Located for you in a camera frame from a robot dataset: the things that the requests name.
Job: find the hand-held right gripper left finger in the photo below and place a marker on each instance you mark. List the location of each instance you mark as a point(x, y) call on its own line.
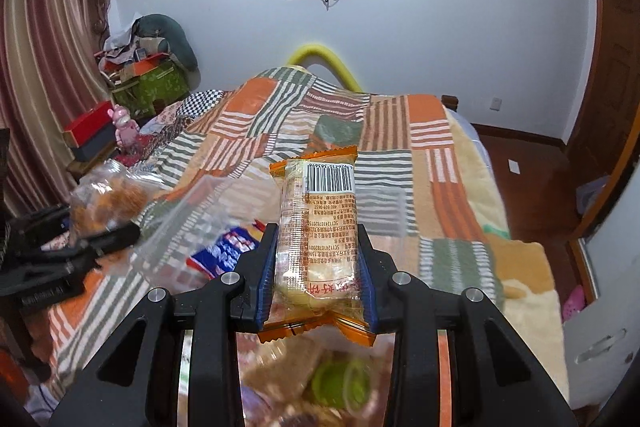
point(267, 279)

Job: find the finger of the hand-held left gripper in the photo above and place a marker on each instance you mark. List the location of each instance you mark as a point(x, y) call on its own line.
point(112, 238)

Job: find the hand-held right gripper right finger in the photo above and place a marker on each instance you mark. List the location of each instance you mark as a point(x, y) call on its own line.
point(368, 289)

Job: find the clear plastic bag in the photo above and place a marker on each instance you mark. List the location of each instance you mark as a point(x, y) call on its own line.
point(172, 219)

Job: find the orange-edged clear cracker packet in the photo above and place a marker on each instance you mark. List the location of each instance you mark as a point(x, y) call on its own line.
point(320, 237)

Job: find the orange fried snack bag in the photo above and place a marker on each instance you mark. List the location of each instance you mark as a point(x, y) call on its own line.
point(102, 202)

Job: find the blue and white snack packet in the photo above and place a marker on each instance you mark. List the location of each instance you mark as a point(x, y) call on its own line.
point(225, 252)

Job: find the brown snack packet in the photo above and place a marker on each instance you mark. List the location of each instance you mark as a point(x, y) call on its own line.
point(280, 367)

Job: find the green round snack packet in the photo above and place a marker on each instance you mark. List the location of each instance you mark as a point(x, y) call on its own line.
point(342, 377)

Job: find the red and grey box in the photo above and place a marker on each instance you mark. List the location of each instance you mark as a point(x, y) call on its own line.
point(89, 129)

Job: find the pink toy figure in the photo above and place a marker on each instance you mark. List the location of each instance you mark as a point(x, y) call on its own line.
point(125, 127)

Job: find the green patterned bag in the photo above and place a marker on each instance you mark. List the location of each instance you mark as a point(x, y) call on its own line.
point(152, 88)

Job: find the cream fleece blanket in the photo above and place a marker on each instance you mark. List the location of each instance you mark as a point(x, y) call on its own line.
point(520, 247)

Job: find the patchwork striped blanket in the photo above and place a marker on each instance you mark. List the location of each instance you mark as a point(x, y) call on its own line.
point(320, 127)

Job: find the orange shoe box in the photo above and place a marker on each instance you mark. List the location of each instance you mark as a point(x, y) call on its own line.
point(137, 68)

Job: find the white paper slip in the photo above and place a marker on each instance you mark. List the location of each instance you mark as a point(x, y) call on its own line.
point(514, 166)

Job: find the striped red curtain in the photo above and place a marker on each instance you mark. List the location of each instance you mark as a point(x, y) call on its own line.
point(45, 57)

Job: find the pink slipper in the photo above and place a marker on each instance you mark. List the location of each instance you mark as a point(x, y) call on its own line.
point(574, 302)

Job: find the yellow foam tube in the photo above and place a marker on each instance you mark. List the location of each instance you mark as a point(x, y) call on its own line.
point(327, 63)

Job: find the white cabinet door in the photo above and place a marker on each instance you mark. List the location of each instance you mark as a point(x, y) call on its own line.
point(602, 307)

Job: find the wooden door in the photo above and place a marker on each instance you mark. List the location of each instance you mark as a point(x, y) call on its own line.
point(607, 57)

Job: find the white wall socket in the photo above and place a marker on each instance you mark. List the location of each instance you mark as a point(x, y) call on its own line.
point(495, 103)

